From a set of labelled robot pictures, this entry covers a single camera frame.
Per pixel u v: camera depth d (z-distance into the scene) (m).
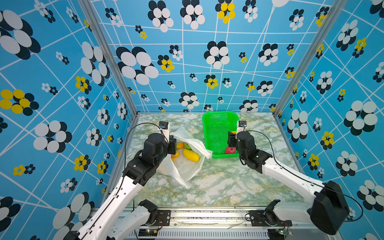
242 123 0.68
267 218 0.66
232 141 0.71
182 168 0.91
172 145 0.61
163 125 0.58
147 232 0.72
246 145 0.60
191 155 0.91
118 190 0.43
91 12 0.70
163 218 0.73
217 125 1.12
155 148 0.49
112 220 0.41
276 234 0.70
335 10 0.69
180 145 0.96
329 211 0.40
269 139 1.05
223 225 0.72
